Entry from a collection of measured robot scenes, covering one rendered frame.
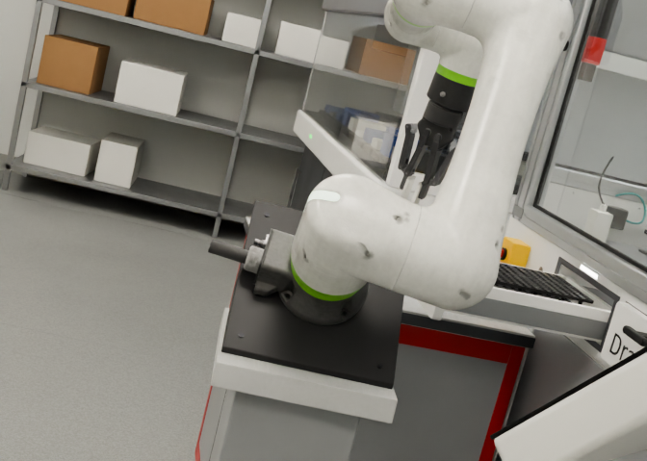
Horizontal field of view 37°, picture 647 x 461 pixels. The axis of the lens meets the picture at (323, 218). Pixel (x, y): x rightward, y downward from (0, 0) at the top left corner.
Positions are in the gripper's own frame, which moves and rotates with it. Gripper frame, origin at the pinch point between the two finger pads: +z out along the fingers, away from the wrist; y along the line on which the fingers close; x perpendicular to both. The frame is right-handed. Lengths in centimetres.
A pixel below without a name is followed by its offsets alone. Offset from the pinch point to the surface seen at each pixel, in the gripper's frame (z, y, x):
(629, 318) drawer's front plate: -3, -51, 16
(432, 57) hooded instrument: -19, 29, -58
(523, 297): 2.6, -33.4, 17.7
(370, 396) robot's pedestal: 13, -27, 61
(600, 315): 1.9, -46.0, 8.4
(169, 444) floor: 111, 51, -29
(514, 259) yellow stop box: 10.1, -20.4, -24.0
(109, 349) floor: 124, 109, -70
